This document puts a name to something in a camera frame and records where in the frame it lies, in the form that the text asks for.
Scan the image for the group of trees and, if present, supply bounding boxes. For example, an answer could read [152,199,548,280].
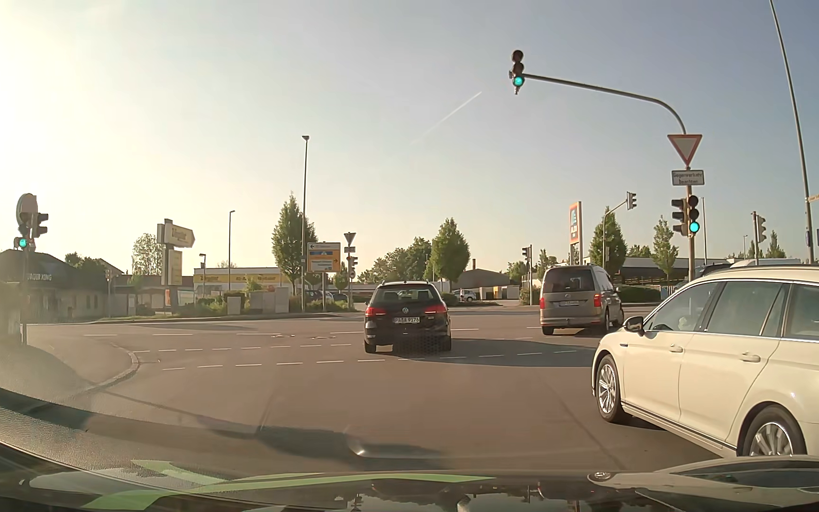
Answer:
[357,237,433,285]

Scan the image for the round green tree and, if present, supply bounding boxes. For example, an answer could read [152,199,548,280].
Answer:
[429,218,472,285]

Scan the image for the black estate car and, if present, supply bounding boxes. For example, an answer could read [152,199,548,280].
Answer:
[363,281,453,354]

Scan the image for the traffic light with triangular sign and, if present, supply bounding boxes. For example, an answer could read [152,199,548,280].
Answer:
[343,232,359,310]

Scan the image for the grey building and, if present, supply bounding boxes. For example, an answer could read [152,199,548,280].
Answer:
[452,267,521,301]

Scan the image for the yellow direction sign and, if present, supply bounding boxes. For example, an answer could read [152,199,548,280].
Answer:
[306,242,342,312]

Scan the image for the conical green tree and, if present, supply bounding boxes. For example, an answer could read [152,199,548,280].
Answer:
[272,194,319,287]

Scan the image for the tall shop sign pylon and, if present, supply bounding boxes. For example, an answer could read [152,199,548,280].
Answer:
[569,201,584,266]

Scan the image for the yellow-fronted shop building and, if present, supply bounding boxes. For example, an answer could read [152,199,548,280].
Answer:
[192,266,294,295]

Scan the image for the beige van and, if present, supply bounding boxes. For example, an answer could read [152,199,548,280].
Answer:
[539,265,625,337]

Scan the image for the green hedge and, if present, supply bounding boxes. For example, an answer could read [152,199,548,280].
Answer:
[616,284,664,304]

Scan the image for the car's own bonnet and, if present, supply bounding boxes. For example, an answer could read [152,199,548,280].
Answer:
[0,425,819,512]

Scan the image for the low dark-roofed building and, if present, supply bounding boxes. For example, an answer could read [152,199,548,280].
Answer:
[616,256,734,285]

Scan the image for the slender green tree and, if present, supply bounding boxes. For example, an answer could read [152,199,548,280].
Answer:
[650,215,680,281]

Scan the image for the traffic light with give-way sign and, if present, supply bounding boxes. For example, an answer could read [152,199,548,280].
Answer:
[508,49,706,283]

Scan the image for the white estate car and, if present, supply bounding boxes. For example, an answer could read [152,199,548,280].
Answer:
[591,259,819,460]

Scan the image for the dark-roofed restaurant building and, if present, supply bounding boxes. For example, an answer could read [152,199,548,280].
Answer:
[0,249,126,321]

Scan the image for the grey pavement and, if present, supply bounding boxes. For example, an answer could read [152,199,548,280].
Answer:
[0,323,140,406]

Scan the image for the traffic light with round sign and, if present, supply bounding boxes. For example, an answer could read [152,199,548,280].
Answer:
[13,192,50,346]

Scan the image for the tall lamp post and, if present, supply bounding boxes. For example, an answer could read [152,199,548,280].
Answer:
[299,134,311,311]

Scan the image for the shop sign on post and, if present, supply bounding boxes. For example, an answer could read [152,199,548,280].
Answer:
[156,218,196,308]

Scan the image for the curved lamp post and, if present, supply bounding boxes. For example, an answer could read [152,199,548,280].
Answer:
[768,0,817,265]

